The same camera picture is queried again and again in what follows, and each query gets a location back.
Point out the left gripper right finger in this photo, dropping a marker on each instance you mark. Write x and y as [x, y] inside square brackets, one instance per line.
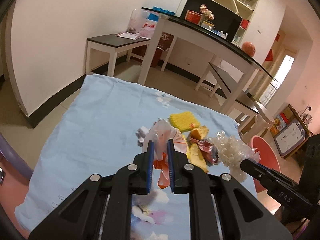
[184, 176]

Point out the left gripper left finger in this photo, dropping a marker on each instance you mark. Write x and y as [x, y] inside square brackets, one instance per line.
[136, 178]

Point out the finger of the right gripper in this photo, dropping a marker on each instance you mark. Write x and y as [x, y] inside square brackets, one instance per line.
[270, 179]

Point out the yellow plastic wrapper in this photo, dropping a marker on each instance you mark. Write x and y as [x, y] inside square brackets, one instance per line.
[196, 158]

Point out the white orange plastic bag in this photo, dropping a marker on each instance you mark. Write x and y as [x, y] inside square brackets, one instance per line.
[160, 133]

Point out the clear bubble wrap piece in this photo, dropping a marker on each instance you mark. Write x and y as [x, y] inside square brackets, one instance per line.
[231, 152]

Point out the pink plastic trash bin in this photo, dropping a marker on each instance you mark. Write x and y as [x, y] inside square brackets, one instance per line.
[267, 155]

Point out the red white snack wrapper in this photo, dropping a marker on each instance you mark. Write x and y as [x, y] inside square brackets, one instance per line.
[208, 150]

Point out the orange peel half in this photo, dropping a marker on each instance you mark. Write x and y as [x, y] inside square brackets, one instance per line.
[199, 133]

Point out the yellow foam sponge pad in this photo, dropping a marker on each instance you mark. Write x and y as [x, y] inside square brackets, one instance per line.
[184, 121]

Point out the kids drawing board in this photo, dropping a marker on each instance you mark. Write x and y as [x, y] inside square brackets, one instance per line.
[290, 137]

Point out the white plastic stool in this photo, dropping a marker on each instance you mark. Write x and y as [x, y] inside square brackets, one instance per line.
[263, 121]

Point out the wooden side desk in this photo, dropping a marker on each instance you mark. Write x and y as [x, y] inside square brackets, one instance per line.
[290, 114]

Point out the light blue tablecloth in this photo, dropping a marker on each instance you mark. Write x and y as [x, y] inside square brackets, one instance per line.
[97, 134]

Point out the black-top bench right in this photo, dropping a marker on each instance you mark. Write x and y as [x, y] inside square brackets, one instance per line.
[242, 103]

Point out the black-top bench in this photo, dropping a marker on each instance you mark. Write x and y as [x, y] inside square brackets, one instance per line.
[242, 103]
[113, 45]

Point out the purple chair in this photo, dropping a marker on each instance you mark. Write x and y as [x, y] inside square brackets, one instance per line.
[14, 159]

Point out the dark red paper bag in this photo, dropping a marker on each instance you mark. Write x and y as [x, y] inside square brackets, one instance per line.
[163, 45]

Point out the black-top bench left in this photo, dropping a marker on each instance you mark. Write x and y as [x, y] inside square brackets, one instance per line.
[113, 45]

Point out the orange pomelo fruit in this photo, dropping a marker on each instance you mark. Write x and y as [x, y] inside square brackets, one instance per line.
[249, 48]

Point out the white glass-top dining table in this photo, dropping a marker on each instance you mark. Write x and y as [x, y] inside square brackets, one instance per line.
[206, 39]

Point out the clear plastic jar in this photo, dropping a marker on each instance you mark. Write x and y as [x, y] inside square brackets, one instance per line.
[137, 20]

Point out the red snack box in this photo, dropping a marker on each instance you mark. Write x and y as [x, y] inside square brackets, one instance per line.
[193, 17]

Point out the dried flower bouquet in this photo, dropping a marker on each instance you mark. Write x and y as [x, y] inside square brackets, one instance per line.
[207, 15]

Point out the blue tissue pack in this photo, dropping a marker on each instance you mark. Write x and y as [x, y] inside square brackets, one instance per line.
[156, 11]

